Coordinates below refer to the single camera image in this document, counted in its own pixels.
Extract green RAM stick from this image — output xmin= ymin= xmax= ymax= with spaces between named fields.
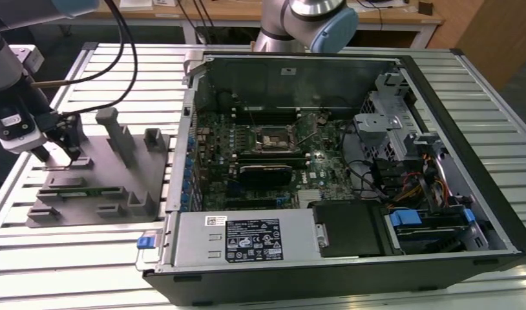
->
xmin=51 ymin=188 xmax=123 ymax=198

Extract silver metal drive cage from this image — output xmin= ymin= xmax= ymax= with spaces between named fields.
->
xmin=352 ymin=72 xmax=423 ymax=162

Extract small silver heat sink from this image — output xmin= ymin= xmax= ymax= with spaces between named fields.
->
xmin=296 ymin=189 xmax=324 ymax=206

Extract green motherboard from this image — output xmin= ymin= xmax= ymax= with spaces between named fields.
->
xmin=193 ymin=109 xmax=363 ymax=211

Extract installed black RAM stick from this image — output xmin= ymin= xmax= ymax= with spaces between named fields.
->
xmin=236 ymin=157 xmax=311 ymax=168

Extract black expansion slot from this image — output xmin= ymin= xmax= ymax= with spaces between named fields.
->
xmin=225 ymin=197 xmax=286 ymax=208

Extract black open PC case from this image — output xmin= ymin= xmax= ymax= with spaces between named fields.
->
xmin=135 ymin=48 xmax=526 ymax=307

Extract black RAM slot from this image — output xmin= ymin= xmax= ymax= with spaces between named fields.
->
xmin=231 ymin=116 xmax=300 ymax=122
xmin=231 ymin=114 xmax=300 ymax=119
xmin=231 ymin=107 xmax=300 ymax=113
xmin=231 ymin=110 xmax=300 ymax=116

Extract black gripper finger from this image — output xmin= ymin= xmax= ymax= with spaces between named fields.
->
xmin=57 ymin=114 xmax=87 ymax=169
xmin=33 ymin=143 xmax=52 ymax=163

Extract CPU socket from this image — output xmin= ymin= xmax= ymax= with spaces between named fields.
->
xmin=254 ymin=124 xmax=300 ymax=154

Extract silver power supply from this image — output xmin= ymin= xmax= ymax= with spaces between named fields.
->
xmin=169 ymin=208 xmax=328 ymax=269

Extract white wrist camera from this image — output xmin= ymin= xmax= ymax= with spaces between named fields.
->
xmin=0 ymin=109 xmax=48 ymax=154

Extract black camera cable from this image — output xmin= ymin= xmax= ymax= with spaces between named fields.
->
xmin=55 ymin=0 xmax=139 ymax=116

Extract brown wooden cabinet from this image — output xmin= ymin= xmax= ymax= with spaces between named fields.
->
xmin=428 ymin=0 xmax=526 ymax=91

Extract black power supply label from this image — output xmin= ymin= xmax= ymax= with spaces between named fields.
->
xmin=223 ymin=219 xmax=286 ymax=262

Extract yellow orange power wires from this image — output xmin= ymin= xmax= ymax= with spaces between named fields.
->
xmin=386 ymin=154 xmax=451 ymax=211

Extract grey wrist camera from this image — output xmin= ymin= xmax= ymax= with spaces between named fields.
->
xmin=8 ymin=45 xmax=45 ymax=81

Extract black graphics card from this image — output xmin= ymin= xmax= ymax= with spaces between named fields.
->
xmin=237 ymin=163 xmax=295 ymax=188

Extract blue disk carrier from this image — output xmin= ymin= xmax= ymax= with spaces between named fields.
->
xmin=387 ymin=209 xmax=423 ymax=229

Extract black cable brass connector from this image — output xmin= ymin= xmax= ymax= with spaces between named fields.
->
xmin=28 ymin=0 xmax=127 ymax=88

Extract grey parts rack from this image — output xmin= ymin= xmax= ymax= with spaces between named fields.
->
xmin=25 ymin=108 xmax=177 ymax=229

